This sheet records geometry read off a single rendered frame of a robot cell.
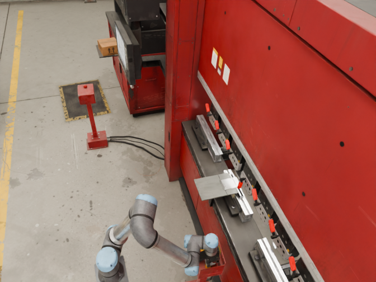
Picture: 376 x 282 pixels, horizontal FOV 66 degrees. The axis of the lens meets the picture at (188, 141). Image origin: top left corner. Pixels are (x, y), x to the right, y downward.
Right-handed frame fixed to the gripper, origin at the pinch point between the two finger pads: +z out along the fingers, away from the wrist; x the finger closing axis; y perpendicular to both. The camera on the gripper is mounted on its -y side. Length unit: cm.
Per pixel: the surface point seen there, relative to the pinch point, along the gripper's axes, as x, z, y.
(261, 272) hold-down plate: -16.6, -13.8, 28.2
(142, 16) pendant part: 139, -106, -14
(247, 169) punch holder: 28, -54, 31
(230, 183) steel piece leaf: 42, -24, 27
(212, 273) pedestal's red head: -4.9, 3.3, 2.7
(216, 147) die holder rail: 80, -20, 28
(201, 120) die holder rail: 115, -21, 24
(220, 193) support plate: 35.2, -24.2, 18.4
